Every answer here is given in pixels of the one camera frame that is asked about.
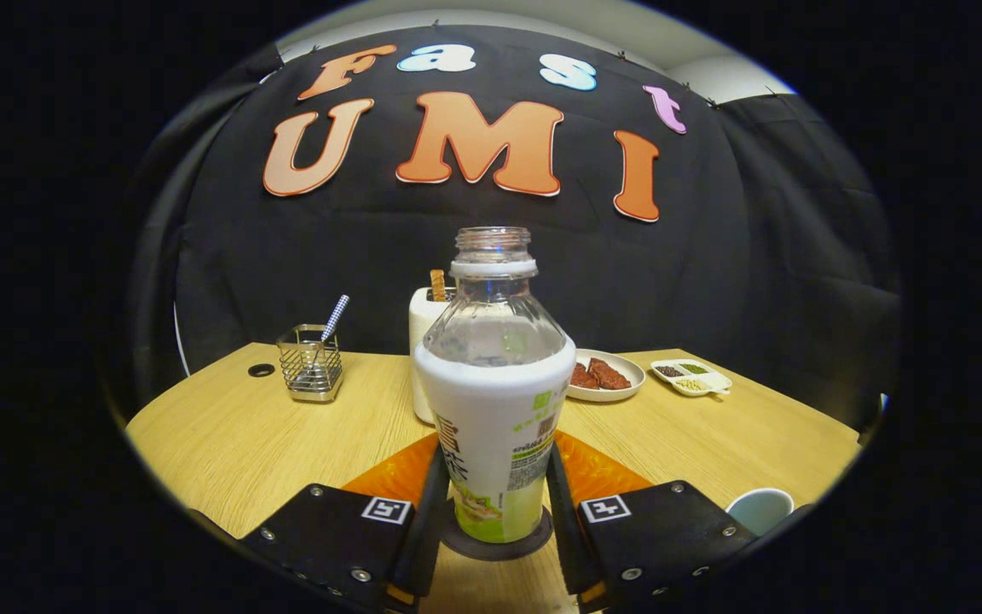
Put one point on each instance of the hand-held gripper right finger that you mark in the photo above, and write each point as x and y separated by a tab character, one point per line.
661	537

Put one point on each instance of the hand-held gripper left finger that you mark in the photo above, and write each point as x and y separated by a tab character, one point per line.
329	537

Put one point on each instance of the white cup blue inside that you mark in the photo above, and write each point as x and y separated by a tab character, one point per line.
762	510

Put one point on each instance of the dark brown round coaster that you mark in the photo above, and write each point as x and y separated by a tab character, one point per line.
495	551

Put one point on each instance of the clear juice bottle white label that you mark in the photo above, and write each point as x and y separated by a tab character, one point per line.
491	409

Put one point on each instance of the wooden table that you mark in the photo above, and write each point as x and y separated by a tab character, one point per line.
244	443

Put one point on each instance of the white divided condiment dish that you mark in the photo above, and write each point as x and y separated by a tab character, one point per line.
696	379

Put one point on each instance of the white oval plate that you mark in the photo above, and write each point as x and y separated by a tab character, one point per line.
634	375

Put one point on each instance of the brown food pieces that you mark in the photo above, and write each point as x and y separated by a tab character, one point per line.
606	375

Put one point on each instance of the white toaster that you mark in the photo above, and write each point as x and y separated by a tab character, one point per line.
419	341

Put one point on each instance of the black backdrop cloth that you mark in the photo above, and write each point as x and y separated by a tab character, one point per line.
713	273

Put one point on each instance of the brown toast slice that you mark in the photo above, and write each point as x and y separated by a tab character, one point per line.
438	286

